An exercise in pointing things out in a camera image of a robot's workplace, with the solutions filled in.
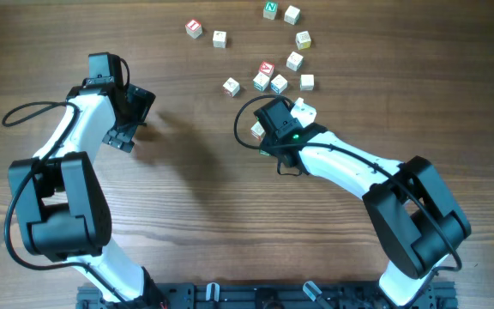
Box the yellow edged wooden block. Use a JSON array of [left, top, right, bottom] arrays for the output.
[[295, 31, 312, 50]]

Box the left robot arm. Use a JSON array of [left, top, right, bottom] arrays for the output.
[[3, 52, 169, 308]]

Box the white number 2 block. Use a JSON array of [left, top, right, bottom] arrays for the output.
[[213, 30, 227, 48]]

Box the blue edged picture block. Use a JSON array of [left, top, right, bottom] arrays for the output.
[[270, 74, 288, 94]]

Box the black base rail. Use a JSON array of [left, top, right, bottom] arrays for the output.
[[75, 282, 459, 309]]

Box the red A letter block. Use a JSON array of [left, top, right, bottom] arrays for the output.
[[258, 61, 275, 77]]

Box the red Y letter block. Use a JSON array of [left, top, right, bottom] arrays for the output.
[[250, 122, 265, 141]]

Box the plain white wooden block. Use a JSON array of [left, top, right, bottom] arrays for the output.
[[284, 5, 301, 25]]

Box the green brown circle block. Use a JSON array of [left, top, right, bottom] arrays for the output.
[[259, 149, 270, 156]]

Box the white block behind finger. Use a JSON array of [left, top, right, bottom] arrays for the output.
[[286, 51, 304, 71]]

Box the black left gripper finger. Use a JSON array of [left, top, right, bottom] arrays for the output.
[[102, 125, 137, 153], [127, 84, 155, 123]]

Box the red I letter block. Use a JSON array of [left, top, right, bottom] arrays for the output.
[[185, 19, 202, 39]]

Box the green N letter block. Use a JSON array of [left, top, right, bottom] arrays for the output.
[[263, 1, 278, 20]]

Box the plain beige wooden block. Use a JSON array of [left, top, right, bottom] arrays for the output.
[[299, 75, 315, 91]]

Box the green edged picture block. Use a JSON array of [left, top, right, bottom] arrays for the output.
[[253, 72, 270, 92]]

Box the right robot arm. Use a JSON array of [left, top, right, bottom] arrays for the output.
[[254, 94, 472, 308]]

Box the red O letter block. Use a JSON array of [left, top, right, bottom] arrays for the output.
[[223, 77, 241, 97]]

